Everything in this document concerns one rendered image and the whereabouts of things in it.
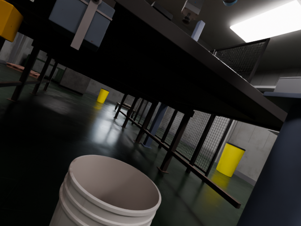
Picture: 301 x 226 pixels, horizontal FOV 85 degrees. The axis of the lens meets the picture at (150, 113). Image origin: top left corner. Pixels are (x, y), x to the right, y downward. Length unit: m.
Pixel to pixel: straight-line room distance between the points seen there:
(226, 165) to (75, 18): 3.88
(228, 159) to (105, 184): 3.53
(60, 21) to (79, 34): 0.05
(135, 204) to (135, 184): 0.07
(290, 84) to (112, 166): 0.77
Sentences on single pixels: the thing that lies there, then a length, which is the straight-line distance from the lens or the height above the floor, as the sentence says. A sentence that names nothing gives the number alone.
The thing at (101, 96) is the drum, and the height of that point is 0.30.
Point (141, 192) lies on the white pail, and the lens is 0.68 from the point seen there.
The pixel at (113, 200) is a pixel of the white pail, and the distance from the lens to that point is 0.76.
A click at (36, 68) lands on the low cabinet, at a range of 8.63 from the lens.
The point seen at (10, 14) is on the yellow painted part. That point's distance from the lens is 0.56.
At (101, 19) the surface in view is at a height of 0.78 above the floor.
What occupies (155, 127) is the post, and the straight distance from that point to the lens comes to 2.87.
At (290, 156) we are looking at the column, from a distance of 0.74.
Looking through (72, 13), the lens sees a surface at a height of 0.76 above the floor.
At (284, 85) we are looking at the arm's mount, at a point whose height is 0.92.
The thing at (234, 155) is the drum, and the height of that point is 0.47.
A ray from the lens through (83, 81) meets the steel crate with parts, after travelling 6.90.
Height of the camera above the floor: 0.61
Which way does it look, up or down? 1 degrees down
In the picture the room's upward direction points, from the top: 24 degrees clockwise
